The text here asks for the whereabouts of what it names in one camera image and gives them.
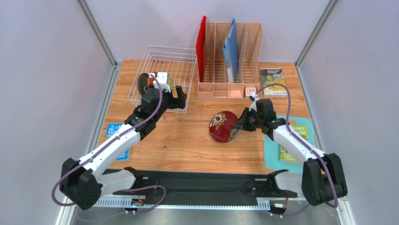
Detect red floral plate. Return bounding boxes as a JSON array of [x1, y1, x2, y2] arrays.
[[209, 111, 239, 143]]

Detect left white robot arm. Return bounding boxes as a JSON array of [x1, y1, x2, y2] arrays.
[[55, 85, 187, 210]]

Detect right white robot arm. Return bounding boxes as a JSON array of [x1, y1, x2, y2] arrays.
[[234, 97, 348, 208]]

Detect orange plate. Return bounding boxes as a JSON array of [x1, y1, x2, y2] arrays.
[[148, 73, 157, 86]]

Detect white power adapter cube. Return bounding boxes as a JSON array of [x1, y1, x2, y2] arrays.
[[244, 87, 257, 98]]

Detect pink desk file organizer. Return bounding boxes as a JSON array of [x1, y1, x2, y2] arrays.
[[197, 21, 263, 103]]

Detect green storey treehouse book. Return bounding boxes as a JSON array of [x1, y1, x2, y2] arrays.
[[278, 124, 309, 164]]

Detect illustrated book back right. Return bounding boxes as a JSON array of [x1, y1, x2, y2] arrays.
[[259, 67, 288, 98]]

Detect teal cutting board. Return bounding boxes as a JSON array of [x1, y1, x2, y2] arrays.
[[264, 116, 316, 174]]

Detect blue storey treehouse book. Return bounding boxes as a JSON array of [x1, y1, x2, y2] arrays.
[[105, 123, 131, 162]]

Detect red folder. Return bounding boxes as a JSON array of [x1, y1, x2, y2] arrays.
[[196, 15, 207, 83]]

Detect blue folder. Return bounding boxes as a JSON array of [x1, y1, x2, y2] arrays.
[[222, 18, 238, 83]]

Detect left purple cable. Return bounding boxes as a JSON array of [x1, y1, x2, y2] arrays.
[[51, 73, 167, 215]]

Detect purple cable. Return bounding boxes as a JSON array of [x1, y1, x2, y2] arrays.
[[51, 73, 167, 215], [255, 83, 339, 218]]

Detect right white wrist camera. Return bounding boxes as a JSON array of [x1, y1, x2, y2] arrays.
[[249, 92, 260, 112]]

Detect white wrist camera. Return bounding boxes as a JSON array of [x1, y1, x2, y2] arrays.
[[249, 92, 260, 112], [149, 72, 172, 92]]

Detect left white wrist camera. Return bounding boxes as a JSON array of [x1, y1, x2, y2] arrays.
[[149, 72, 172, 92]]

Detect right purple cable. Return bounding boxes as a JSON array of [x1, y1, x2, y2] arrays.
[[255, 83, 339, 218]]

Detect white wire dish rack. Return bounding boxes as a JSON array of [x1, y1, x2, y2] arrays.
[[127, 45, 198, 114]]

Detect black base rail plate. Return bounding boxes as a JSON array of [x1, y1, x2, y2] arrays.
[[103, 168, 309, 207]]

